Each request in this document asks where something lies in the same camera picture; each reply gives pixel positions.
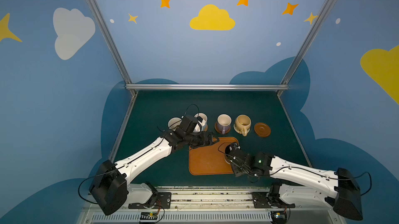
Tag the right aluminium frame post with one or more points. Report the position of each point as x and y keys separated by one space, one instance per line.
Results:
x=310 y=37

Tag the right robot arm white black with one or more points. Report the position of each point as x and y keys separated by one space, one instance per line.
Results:
x=336 y=190

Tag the aluminium frame post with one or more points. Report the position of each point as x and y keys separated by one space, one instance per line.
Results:
x=98 y=16
x=310 y=37

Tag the controller board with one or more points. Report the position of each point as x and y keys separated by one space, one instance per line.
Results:
x=148 y=217
x=278 y=218

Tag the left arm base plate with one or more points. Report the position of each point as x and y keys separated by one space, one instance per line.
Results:
x=157 y=200

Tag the light blue mug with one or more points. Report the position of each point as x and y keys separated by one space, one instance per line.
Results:
x=202 y=121

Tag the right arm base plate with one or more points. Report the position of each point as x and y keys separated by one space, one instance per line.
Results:
x=269 y=200

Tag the right controller board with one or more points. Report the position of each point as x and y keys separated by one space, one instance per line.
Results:
x=278 y=218

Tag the black mug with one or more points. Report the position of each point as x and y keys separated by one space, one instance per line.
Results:
x=229 y=152

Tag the white speckled mug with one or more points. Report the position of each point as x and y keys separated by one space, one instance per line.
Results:
x=174 y=123

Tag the orange wooden tray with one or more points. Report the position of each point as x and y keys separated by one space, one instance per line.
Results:
x=210 y=160

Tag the yellow beige mug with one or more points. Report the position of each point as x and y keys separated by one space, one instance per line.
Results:
x=242 y=125

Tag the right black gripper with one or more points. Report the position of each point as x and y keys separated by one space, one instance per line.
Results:
x=235 y=154

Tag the lilac mug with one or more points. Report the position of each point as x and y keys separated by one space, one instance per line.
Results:
x=224 y=120

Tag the rear aluminium crossbar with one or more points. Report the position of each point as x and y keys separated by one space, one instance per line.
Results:
x=228 y=87

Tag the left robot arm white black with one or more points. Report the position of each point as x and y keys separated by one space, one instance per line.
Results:
x=109 y=187

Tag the brown wooden coaster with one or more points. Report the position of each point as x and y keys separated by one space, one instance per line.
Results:
x=262 y=130
x=222 y=129

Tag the left aluminium frame post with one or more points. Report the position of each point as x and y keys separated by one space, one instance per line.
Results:
x=98 y=16

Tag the left controller board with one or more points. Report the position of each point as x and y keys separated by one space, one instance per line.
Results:
x=148 y=217

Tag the aluminium rail front frame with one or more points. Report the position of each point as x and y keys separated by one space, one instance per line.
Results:
x=211 y=205

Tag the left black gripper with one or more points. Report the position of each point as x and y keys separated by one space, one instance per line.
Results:
x=198 y=138

